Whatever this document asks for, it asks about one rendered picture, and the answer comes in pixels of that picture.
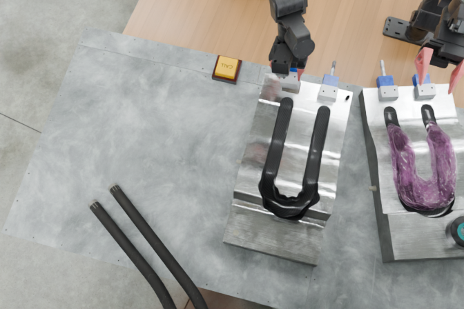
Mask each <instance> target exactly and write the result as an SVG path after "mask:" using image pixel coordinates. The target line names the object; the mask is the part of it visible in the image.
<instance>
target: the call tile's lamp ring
mask: <svg viewBox="0 0 464 309"><path fill-rule="evenodd" d="M220 56H221V55H218V56H217V61H216V63H215V67H214V70H213V74H212V77H215V78H219V79H224V80H228V81H234V82H236V80H237V77H238V73H239V70H240V66H241V63H242V60H239V59H238V61H239V65H238V69H237V72H236V75H235V79H229V78H225V77H219V76H216V75H215V70H216V68H217V64H218V61H219V58H220Z"/></svg>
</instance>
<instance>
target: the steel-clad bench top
mask: <svg viewBox="0 0 464 309"><path fill-rule="evenodd" d="M217 57H218V55H217V54H211V53H207V52H202V51H199V50H193V49H189V48H183V47H179V46H174V45H171V44H167V43H161V42H157V41H151V40H148V39H142V38H139V37H133V36H129V35H126V34H120V33H116V32H111V31H107V30H101V29H97V28H91V27H88V26H85V27H84V30H83V32H82V34H81V37H80V40H79V43H78V45H77V47H76V49H75V52H74V55H73V56H72V59H71V62H70V65H69V66H68V69H67V71H66V74H65V77H64V80H63V81H62V84H61V87H60V89H59V92H58V93H57V96H56V99H55V102H54V103H53V106H52V109H51V111H50V114H49V115H48V118H47V121H46V124H45V126H44V128H43V131H42V133H41V136H40V138H39V140H38V143H37V146H36V148H35V151H34V153H33V155H32V158H31V160H30V163H29V165H28V168H27V170H26V173H25V175H24V177H23V180H22V182H21V185H20V187H19V190H18V192H17V195H16V197H15V199H14V202H13V205H12V207H11V209H10V212H9V214H8V217H7V219H6V222H5V224H4V227H3V230H2V231H1V233H3V234H5V235H10V236H13V237H17V238H20V239H25V240H28V241H32V242H35V243H40V244H43V245H46V246H50V247H53V248H58V249H61V250H65V251H68V252H73V253H76V254H79V255H83V256H86V257H91V258H93V259H98V260H101V261H106V262H108V263H113V264H116V265H119V266H123V267H127V268H131V269H134V270H138V269H137V267H136V266H135V265H134V263H133V262H132V261H131V260H130V259H129V258H128V256H127V255H126V253H125V252H124V251H123V250H122V249H121V248H120V246H119V245H118V243H117V242H116V241H115V240H114V239H113V237H112V236H111V235H110V233H109V232H108V231H107V229H105V227H104V226H103V225H102V223H101V222H100V221H99V219H98V218H97V217H96V216H95V215H94V213H93V212H92V211H91V209H90V208H89V207H88V203H89V202H90V201H92V200H93V199H96V200H97V201H98V202H99V203H100V205H101V206H102V207H103V208H104V210H105V211H106V212H107V213H108V214H109V216H110V217H111V218H112V219H113V221H114V222H115V223H116V224H117V225H118V227H119V228H120V229H121V230H122V232H123V233H124V234H125V235H126V236H127V238H128V239H129V240H130V242H131V243H132V244H133V245H134V246H135V247H136V249H137V250H138V251H139V253H140V254H141V255H142V256H143V258H145V260H146V261H147V262H148V264H149V265H150V266H151V268H152V269H154V271H155V272H156V274H157V275H158V276H159V277H164V278H167V279H172V280H174V281H177V280H176V279H175V277H174V276H173V275H172V274H171V272H170V271H169V270H168V268H167V267H166V266H165V265H164V263H163V262H162V260H161V259H160V258H159V257H158V255H157V254H156V252H155V251H154V249H152V247H151V246H150V244H149V243H148V242H147V240H146V239H145V238H144V237H143V235H142V234H141V232H140V231H139V230H138V229H137V227H136V226H135V224H134V223H133V222H132V221H131V219H130V218H129V217H128V215H127V214H126V213H125V212H124V210H123V209H122V207H121V206H120V205H119V204H118V202H117V201H116V200H115V198H114V197H113V196H112V194H111V193H110V191H109V190H108V187H109V185H110V184H112V183H116V184H117V185H118V186H119V187H120V188H121V189H122V191H123V192H124V194H125V195H126V196H127V197H128V198H129V200H130V201H131V203H132V204H133V205H134V206H135V207H136V209H137V210H138V212H139V213H140V214H141V216H143V218H144V219H145V220H146V222H147V223H148V225H149V226H150V227H151V228H152V229H153V231H154V232H155V234H156V235H157V236H158V237H159V239H160V240H161V241H162V243H163V244H164V245H165V246H166V247H167V249H168V250H169V252H170V253H171V254H172V255H173V256H174V258H175V259H176V261H177V262H178V263H179V264H180V265H181V267H182V268H183V269H184V271H185V272H186V274H187V275H188V276H189V277H190V278H191V280H192V281H193V283H194V284H195V285H196V286H197V287H200V288H204V289H207V290H212V291H215V292H219V293H222V294H226V295H230V296H233V297H237V298H241V299H245V300H248V301H252V302H256V303H260V304H263V305H266V306H271V307H273V308H278V309H464V259H445V260H431V261H404V262H390V263H383V260H382V255H381V249H380V240H379V235H378V226H377V220H376V212H375V207H374V198H373V192H372V190H368V187H370V186H371V178H370V173H369V164H368V159H367V150H366V145H365V136H364V130H363V122H362V117H361V111H360V102H359V97H358V95H359V94H360V92H361V90H362V89H363V88H366V87H363V86H357V85H354V84H350V83H344V82H341V81H339V82H338V86H337V88H338V89H341V90H346V91H350V92H353V94H352V98H351V105H350V109H349V116H348V120H347V126H346V130H345V136H344V140H343V144H342V150H341V154H340V162H339V167H338V180H337V186H336V196H335V200H334V204H333V210H332V214H331V216H330V218H329V219H328V220H327V223H326V226H325V233H324V237H323V240H322V247H321V251H320V258H319V262H318V266H316V267H312V266H307V265H304V264H301V263H296V262H293V261H289V260H286V259H281V258H277V257H273V256H270V255H265V254H262V253H259V252H254V251H251V250H247V249H244V248H239V247H235V246H231V245H228V244H225V243H223V241H222V240H223V237H224V232H225V229H226V225H227V221H228V218H229V213H230V210H231V206H232V203H233V190H234V187H235V182H236V179H237V175H238V171H239V168H240V164H238V163H236V161H237V159H238V160H242V158H243V154H244V151H245V148H246V146H247V141H248V138H249V134H250V131H251V126H252V123H253V118H254V115H255V110H256V107H257V104H258V99H259V96H260V91H261V88H262V83H263V80H264V75H265V73H269V74H274V73H272V71H271V68H270V66H266V65H261V64H259V63H253V62H249V61H243V60H242V67H241V69H240V73H239V77H238V81H237V84H236V85H234V84H230V83H225V82H221V81H216V80H212V78H211V76H212V74H213V69H214V67H215V62H216V60H217ZM257 80H258V81H257ZM308 289H309V290H308ZM307 293H308V294H307ZM305 303H306V304H305Z"/></svg>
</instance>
